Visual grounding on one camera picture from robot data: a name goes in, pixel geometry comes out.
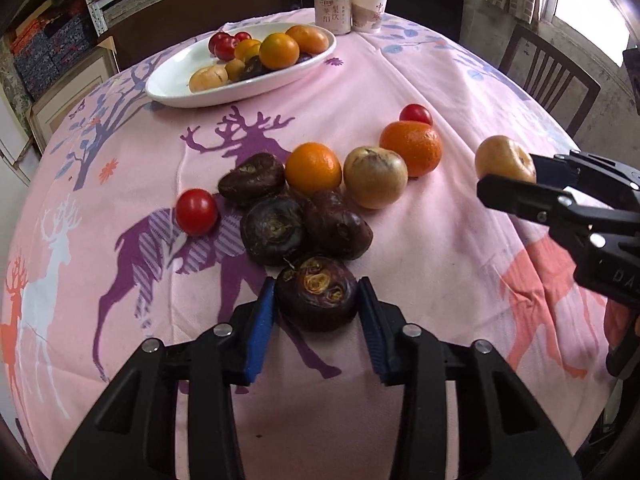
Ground cardboard box with frame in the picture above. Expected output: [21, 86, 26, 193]
[26, 36, 119, 154]

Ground small orange kumquat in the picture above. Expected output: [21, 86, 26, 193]
[234, 38, 262, 63]

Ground dark water chestnut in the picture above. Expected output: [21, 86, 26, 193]
[218, 153, 285, 207]
[300, 191, 373, 260]
[240, 196, 304, 266]
[240, 55, 271, 81]
[274, 257, 357, 333]

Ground white paper cup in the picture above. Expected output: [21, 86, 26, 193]
[350, 0, 387, 34]

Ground dark patterned storage boxes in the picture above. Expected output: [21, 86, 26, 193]
[11, 0, 96, 101]

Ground large orange mandarin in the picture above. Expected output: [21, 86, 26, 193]
[259, 32, 299, 70]

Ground tan pepino with dimple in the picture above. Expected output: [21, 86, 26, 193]
[474, 136, 537, 183]

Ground dark water chestnut edge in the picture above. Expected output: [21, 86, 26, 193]
[296, 52, 312, 64]

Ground dark wooden cabinet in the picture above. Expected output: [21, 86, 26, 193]
[99, 0, 299, 70]

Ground dark water chestnut back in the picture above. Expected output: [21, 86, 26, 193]
[218, 153, 285, 207]

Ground dark wooden chair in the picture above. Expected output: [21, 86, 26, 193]
[498, 24, 601, 138]

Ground dark red plum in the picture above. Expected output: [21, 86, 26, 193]
[208, 32, 230, 55]

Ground red cherry tomato back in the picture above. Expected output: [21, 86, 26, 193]
[214, 36, 238, 62]

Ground striped pepino melon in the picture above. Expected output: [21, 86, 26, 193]
[343, 146, 408, 210]

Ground red cherry tomato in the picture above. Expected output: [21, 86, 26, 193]
[399, 103, 433, 126]
[214, 36, 238, 62]
[175, 188, 218, 236]
[234, 32, 252, 41]

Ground pink drink can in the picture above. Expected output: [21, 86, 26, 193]
[314, 0, 352, 36]

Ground yellow orange kumquat front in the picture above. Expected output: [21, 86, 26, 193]
[285, 25, 329, 55]

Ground dark water chestnut front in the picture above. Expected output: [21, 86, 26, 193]
[274, 257, 357, 333]

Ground small orange citrus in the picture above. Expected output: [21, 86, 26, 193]
[285, 142, 342, 195]

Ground pink deer tablecloth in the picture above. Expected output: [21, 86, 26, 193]
[1, 15, 613, 472]

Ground small yellow round fruit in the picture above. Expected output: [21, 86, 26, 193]
[224, 58, 245, 82]

